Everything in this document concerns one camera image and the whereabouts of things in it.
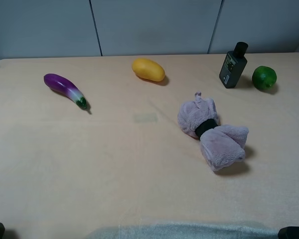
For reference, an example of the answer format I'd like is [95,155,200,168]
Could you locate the yellow mango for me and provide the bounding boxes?
[132,58,165,82]

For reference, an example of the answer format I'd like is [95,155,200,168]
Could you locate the purple toy eggplant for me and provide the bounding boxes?
[43,73,88,110]

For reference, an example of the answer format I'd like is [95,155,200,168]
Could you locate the green lime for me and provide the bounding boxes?
[252,66,277,91]

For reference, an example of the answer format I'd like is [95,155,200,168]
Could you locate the dark grey plastic bottle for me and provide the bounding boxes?
[219,42,248,89]

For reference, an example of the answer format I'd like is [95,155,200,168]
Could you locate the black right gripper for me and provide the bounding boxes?
[278,226,299,239]

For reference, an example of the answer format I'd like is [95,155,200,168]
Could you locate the pink rolled towel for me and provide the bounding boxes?
[177,92,249,171]

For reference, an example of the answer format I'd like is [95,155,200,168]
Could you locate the black band on towel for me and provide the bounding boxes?
[195,119,218,139]

